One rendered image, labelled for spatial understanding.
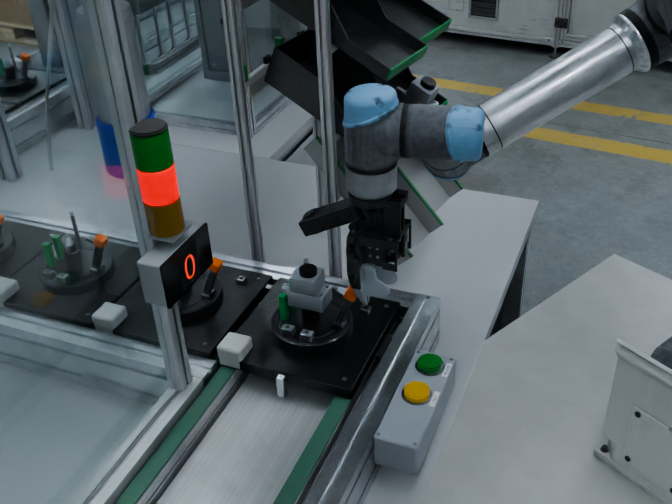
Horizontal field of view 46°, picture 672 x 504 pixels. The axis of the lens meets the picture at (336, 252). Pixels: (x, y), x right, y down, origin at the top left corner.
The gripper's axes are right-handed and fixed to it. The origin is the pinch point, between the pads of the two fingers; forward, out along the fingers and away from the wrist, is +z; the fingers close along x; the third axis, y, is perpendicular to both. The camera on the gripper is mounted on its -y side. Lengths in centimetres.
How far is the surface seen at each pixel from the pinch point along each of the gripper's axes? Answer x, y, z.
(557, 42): 411, -27, 96
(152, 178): -21.4, -20.1, -29.1
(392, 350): 0.1, 5.2, 10.2
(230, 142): 81, -71, 20
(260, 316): -0.2, -19.3, 9.2
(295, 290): -2.1, -10.9, 0.1
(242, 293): 4.9, -25.6, 9.2
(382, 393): -10.1, 7.0, 10.2
